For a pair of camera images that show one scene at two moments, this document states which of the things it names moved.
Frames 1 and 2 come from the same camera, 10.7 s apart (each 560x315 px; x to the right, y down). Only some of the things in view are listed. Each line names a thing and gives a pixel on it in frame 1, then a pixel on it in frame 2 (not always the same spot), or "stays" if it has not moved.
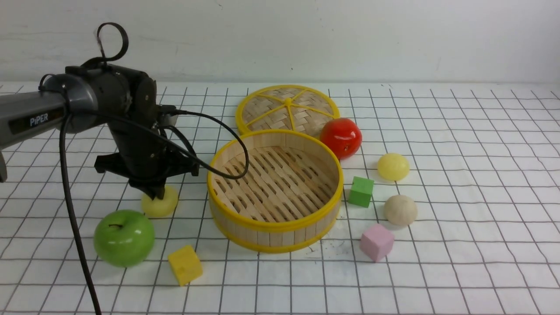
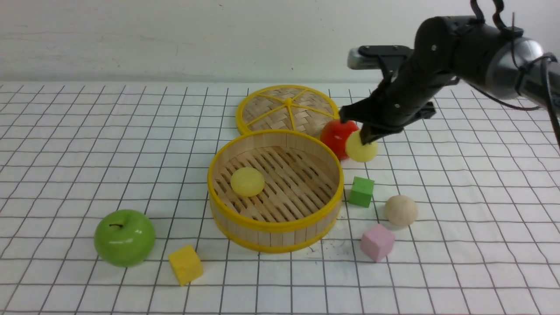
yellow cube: [185, 265] stays
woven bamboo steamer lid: [296, 108] stays
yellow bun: [393, 166] -> [356, 150]
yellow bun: [159, 207] -> [247, 181]
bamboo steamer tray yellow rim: [290, 198] stays
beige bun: [400, 210] stays
